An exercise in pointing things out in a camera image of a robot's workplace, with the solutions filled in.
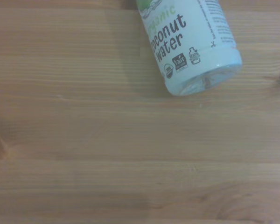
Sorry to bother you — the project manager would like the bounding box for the white coconut water bottle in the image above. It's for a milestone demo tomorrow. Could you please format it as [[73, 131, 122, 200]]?
[[134, 0, 244, 97]]

